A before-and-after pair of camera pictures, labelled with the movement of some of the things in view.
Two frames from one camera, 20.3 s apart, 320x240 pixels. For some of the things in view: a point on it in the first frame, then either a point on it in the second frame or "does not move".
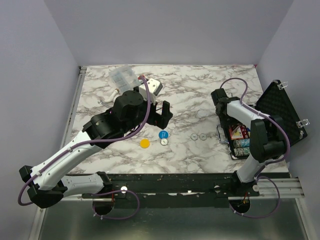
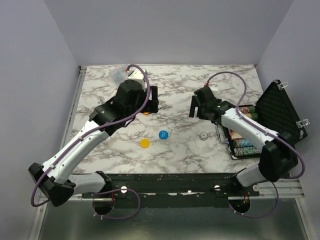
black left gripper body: x=156 y=119 -> x=152 y=106
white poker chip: x=203 y=136 does not move
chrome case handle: x=225 y=141 does not move
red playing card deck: x=238 y=132 does not move
